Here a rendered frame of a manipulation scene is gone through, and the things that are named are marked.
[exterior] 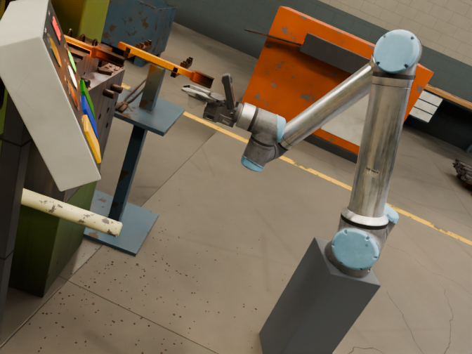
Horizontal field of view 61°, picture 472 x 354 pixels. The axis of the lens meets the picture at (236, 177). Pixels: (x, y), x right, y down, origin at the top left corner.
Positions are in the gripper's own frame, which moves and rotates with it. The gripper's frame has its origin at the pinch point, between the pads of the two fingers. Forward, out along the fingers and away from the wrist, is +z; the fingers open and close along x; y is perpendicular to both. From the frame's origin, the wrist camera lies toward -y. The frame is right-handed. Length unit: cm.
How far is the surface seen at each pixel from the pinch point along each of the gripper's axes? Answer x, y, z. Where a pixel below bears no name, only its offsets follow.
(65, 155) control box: -70, 0, 10
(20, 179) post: -58, 17, 23
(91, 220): -39, 36, 10
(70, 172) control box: -70, 3, 9
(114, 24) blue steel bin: 352, 64, 136
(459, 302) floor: 92, 100, -221
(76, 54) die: -8.0, 0.9, 35.1
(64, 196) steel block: -16, 49, 27
